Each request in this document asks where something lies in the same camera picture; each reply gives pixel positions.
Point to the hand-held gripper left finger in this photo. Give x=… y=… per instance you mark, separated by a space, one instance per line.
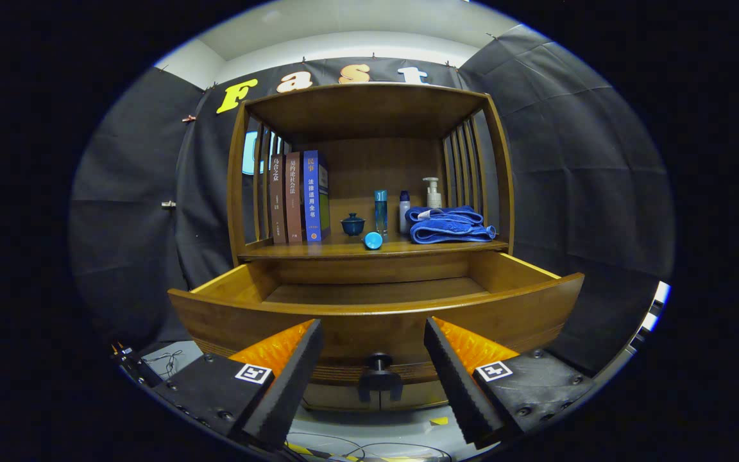
x=286 y=391

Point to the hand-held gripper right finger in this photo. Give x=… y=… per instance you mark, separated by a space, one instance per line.
x=462 y=388

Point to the wooden drawer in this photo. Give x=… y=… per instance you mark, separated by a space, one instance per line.
x=376 y=333

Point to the light blue cosmetic tube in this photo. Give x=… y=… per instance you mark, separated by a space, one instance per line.
x=373 y=240

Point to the wooden cabinet door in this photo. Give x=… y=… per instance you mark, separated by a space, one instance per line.
x=337 y=399
x=417 y=396

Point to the wooden countertop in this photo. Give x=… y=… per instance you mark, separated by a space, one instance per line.
x=331 y=248

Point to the wooden cabinet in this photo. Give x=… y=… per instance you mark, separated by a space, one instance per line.
x=376 y=167

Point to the yellow floor tape piece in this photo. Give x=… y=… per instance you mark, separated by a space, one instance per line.
x=439 y=421

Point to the yellow black floor tape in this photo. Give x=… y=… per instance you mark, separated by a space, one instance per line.
x=305 y=450

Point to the blue folded towel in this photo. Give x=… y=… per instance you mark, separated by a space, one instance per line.
x=450 y=230

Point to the dark blue lidded teacup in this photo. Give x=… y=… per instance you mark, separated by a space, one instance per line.
x=353 y=226

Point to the white bottle with dark cap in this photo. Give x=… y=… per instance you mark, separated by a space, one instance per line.
x=404 y=215

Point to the dark brown book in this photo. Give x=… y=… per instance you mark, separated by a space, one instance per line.
x=278 y=199

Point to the reddish brown book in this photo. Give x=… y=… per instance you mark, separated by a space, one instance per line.
x=294 y=197

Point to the tall teal bottle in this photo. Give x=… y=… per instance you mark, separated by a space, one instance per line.
x=380 y=212

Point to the white pump bottle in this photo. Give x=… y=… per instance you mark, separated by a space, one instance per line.
x=433 y=196

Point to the blue book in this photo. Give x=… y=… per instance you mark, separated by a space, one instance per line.
x=312 y=196

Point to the black backdrop cloth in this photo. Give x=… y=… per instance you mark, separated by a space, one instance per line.
x=600 y=192

